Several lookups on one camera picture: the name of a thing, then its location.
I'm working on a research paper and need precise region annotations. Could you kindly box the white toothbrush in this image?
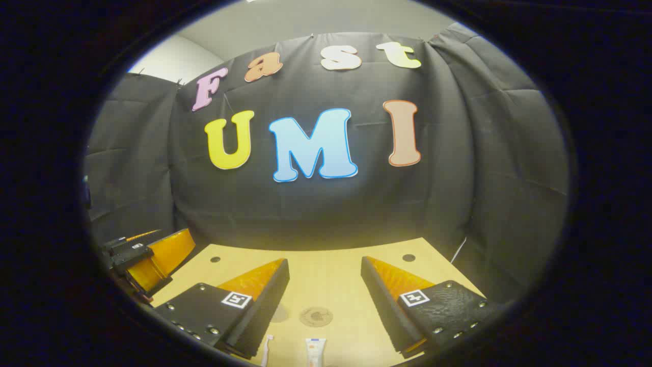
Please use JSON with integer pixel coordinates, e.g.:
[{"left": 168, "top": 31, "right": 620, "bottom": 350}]
[{"left": 260, "top": 334, "right": 275, "bottom": 367}]

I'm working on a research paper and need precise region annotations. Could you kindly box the wooden desktop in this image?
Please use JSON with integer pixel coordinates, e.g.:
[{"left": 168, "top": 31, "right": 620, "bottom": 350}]
[{"left": 151, "top": 237, "right": 487, "bottom": 367}]

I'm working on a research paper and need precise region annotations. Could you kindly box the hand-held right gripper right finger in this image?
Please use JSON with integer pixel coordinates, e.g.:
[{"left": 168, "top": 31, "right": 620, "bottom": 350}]
[{"left": 360, "top": 255, "right": 504, "bottom": 358}]

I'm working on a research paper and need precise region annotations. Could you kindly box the white cable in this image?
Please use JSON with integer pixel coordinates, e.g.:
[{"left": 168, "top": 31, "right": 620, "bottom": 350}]
[{"left": 450, "top": 237, "right": 468, "bottom": 264}]

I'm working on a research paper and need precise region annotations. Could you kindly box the black backdrop cloth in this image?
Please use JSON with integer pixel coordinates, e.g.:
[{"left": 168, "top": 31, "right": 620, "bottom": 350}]
[{"left": 84, "top": 23, "right": 570, "bottom": 306}]

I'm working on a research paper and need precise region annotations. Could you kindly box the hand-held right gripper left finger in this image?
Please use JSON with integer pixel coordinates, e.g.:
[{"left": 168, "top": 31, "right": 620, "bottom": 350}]
[{"left": 153, "top": 257, "right": 290, "bottom": 360}]

